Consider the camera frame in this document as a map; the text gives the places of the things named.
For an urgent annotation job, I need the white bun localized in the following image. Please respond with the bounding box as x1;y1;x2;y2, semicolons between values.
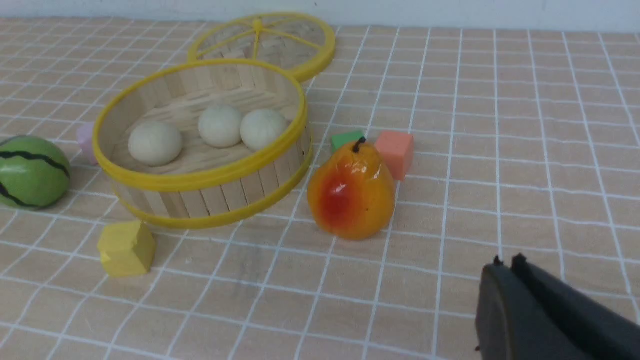
240;108;289;152
127;120;183;167
198;104;243;149

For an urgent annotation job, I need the green toy watermelon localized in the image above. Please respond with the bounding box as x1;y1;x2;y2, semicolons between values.
0;135;71;210

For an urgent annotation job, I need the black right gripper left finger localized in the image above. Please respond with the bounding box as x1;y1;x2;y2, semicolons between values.
475;256;593;360

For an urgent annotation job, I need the orange toy pear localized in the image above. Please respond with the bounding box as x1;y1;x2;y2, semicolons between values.
307;136;396;240

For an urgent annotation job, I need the pink foam cube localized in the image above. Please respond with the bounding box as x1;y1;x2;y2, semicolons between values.
76;121;98;166

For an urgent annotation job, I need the yellow bamboo steamer tray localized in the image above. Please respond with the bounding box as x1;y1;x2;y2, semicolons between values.
93;58;314;229

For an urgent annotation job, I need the orange foam cube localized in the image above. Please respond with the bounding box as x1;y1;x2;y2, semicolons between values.
375;130;414;182

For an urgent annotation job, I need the green foam cube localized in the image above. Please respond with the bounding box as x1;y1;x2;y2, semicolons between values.
330;130;365;153

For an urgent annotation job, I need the yellow foam cube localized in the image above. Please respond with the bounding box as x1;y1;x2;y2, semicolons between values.
97;219;156;278

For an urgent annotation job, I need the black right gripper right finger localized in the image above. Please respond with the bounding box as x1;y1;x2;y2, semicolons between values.
510;253;640;360

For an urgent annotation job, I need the yellow bamboo steamer lid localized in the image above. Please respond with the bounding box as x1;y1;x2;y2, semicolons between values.
187;12;337;83

